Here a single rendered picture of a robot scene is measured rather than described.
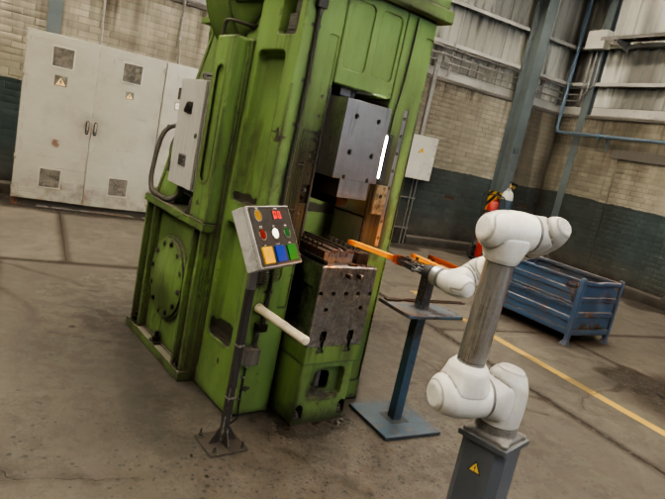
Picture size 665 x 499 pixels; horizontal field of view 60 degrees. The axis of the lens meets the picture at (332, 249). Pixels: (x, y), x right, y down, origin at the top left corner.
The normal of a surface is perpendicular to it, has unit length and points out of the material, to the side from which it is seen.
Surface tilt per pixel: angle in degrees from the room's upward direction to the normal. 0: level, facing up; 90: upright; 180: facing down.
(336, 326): 90
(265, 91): 89
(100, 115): 90
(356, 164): 90
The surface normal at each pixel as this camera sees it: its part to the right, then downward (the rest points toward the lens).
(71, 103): 0.41, 0.25
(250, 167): -0.77, -0.07
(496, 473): 0.03, 0.19
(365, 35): 0.59, 0.27
